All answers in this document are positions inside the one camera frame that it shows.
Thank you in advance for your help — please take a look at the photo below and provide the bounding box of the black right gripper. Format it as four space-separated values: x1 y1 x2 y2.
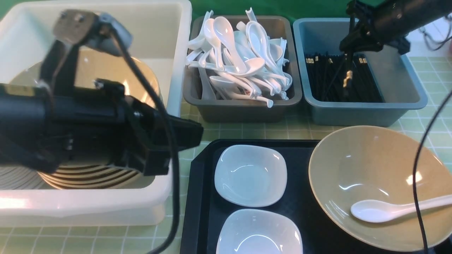
339 0 411 55

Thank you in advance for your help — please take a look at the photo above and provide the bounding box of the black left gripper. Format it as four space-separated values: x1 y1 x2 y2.
64 78 204 176

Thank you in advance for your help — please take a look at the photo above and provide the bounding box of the white square dish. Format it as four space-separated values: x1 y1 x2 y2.
216 209 303 254
214 145 287 208

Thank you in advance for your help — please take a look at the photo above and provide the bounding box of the beige noodle bowl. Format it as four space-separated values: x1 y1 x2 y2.
308 126 452 252

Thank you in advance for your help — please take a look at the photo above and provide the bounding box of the white soup spoon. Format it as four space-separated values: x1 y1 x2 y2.
351 195 452 223

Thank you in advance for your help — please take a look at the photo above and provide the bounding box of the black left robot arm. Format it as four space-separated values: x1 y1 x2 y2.
1 79 171 176

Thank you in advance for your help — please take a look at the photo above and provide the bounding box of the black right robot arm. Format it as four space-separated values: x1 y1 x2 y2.
339 0 452 55

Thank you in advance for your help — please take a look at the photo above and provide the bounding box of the grey plastic spoon bin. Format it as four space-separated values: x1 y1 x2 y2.
183 16 303 123

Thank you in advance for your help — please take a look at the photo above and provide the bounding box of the pile of black chopsticks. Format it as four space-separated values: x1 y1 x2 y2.
305 53 384 103

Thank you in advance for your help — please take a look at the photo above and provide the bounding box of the blue-grey plastic chopstick bin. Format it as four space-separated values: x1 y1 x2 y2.
293 18 428 127

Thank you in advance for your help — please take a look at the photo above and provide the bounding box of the black plastic serving tray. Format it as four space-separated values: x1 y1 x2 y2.
180 139 391 254

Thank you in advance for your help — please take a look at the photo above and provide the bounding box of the pile of white soup spoons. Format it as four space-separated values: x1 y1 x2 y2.
186 8 293 108

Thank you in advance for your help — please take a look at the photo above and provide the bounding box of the stack of beige bowls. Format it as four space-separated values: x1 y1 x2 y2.
38 165 144 190

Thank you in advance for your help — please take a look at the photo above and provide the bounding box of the large white plastic tub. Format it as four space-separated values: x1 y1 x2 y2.
1 0 192 227

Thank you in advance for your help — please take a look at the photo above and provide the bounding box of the stack of white plates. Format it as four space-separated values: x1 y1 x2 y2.
0 167 44 190

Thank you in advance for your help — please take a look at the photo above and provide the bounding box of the black left camera cable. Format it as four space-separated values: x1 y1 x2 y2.
109 29 180 254

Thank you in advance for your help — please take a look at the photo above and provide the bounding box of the black camera cable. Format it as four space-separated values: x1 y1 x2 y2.
412 21 452 254
109 29 180 254

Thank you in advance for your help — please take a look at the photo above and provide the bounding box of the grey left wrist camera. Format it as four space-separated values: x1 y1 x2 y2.
39 9 133 96

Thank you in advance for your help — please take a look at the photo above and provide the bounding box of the black right camera cable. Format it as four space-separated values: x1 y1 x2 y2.
412 21 452 254

